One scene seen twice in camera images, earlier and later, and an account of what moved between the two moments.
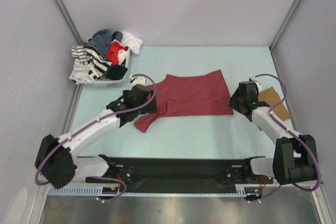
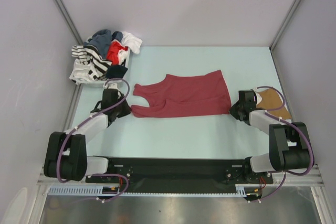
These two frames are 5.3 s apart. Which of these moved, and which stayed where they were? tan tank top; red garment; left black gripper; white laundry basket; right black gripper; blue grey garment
Moved: left black gripper; right black gripper
Stayed: blue grey garment; white laundry basket; tan tank top; red garment
